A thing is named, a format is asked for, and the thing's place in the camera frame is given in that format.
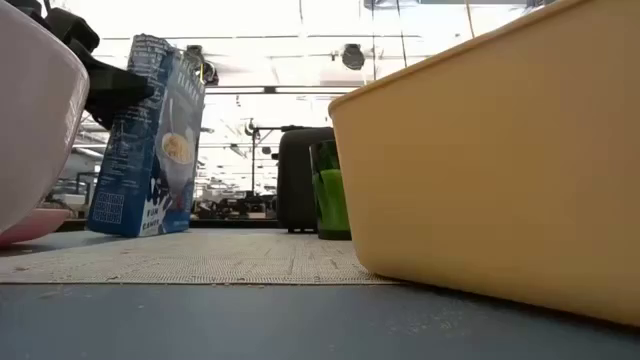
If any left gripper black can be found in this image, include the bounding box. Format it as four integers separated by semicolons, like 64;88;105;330
5;0;155;131

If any blue cereal box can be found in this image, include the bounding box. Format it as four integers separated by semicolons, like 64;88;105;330
87;33;207;239

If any pale pink bowl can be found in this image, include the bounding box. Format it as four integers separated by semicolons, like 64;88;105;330
0;0;90;235

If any pink plate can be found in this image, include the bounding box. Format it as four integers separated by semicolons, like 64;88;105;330
0;207;72;250

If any black round ceiling fixture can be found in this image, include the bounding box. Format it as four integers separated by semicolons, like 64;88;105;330
185;44;220;87
341;43;367;72

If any black light stand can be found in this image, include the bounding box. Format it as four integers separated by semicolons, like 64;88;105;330
243;118;281;197

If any black overhead beam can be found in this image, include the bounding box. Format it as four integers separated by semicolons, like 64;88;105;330
203;84;359;96

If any grey woven placemat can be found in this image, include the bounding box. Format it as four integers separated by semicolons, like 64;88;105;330
0;228;401;286

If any black and chrome toaster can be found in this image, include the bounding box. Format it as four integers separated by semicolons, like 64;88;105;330
276;126;335;234

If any green cup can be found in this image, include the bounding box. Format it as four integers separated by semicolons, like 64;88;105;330
309;139;353;241

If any hanging black cable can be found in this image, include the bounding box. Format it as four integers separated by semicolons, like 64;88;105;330
396;0;408;69

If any hanging yellow cable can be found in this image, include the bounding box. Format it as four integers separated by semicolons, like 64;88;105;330
464;0;477;40

